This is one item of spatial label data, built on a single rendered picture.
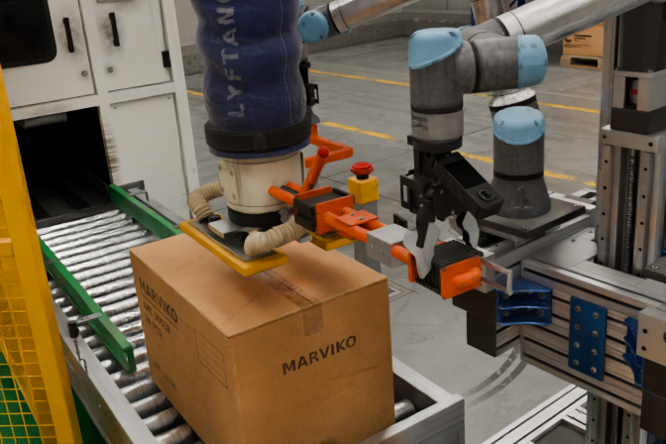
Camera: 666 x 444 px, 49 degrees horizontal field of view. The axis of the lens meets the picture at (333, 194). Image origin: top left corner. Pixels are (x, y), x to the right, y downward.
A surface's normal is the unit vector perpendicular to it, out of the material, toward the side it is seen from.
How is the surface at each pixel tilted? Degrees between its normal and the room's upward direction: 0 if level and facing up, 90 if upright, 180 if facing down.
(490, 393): 0
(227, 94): 75
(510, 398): 0
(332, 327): 90
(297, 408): 90
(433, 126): 91
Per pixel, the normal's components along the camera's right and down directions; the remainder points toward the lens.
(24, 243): -0.07, 0.32
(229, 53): -0.10, 0.04
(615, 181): -0.78, 0.26
